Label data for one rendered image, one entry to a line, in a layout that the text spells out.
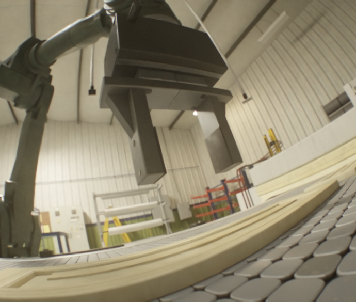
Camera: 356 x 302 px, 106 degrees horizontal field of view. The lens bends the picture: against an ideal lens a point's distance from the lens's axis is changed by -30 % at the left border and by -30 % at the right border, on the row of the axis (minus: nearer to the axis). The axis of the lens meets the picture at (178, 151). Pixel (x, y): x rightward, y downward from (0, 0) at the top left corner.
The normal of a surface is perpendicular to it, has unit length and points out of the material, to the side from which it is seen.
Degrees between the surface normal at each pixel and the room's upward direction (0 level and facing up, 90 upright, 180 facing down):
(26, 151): 111
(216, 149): 90
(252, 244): 90
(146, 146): 90
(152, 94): 180
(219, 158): 90
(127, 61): 180
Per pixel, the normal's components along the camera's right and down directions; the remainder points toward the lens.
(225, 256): 0.42, -0.42
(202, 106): -0.87, 0.06
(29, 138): 0.90, -0.02
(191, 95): 0.25, 0.90
